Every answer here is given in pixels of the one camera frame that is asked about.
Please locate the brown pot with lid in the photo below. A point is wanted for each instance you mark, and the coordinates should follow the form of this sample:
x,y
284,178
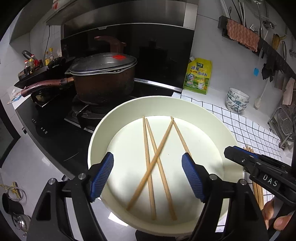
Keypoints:
x,y
103,77

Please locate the black range hood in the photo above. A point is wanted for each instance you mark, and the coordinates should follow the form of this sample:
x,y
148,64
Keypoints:
x,y
158,33

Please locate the orange wavy dishcloth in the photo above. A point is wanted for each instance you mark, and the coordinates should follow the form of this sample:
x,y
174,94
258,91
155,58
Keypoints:
x,y
242,35

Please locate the black hanging rag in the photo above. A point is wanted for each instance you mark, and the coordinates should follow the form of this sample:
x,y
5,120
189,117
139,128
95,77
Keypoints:
x,y
268,69

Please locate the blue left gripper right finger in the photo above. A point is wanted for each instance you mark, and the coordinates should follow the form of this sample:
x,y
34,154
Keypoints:
x,y
193,177

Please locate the black wall rail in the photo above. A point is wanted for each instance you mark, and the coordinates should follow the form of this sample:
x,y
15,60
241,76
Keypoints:
x,y
263,48

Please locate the white hanging brush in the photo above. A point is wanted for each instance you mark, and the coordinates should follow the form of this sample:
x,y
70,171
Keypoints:
x,y
257,102

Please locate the cream round basin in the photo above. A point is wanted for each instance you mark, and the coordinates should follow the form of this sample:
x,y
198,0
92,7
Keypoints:
x,y
123,132

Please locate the steel kettle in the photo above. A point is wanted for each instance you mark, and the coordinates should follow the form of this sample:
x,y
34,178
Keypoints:
x,y
21,222

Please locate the pink hanging towel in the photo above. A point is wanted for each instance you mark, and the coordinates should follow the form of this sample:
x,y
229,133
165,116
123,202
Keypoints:
x,y
288,92

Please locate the red handled frying pan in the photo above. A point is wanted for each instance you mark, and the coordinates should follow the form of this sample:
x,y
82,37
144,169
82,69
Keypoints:
x,y
44,84

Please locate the steel dish rack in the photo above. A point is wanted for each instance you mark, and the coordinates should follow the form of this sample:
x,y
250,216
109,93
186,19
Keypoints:
x,y
282,123

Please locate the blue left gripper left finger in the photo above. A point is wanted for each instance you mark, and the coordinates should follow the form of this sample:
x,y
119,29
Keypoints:
x,y
99,174

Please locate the white black checkered cloth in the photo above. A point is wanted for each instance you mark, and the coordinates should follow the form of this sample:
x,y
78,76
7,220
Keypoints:
x,y
247,132

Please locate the stacked patterned ceramic bowls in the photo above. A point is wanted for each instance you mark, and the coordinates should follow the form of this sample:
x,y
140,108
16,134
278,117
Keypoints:
x,y
236,100

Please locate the condiment bottles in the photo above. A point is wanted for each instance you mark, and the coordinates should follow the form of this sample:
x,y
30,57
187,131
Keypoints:
x,y
32,64

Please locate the yellow green seasoning pouch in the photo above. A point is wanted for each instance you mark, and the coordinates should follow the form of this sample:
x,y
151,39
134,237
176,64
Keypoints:
x,y
198,75

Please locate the black gas stove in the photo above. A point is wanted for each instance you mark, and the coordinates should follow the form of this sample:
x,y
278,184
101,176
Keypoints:
x,y
62,127

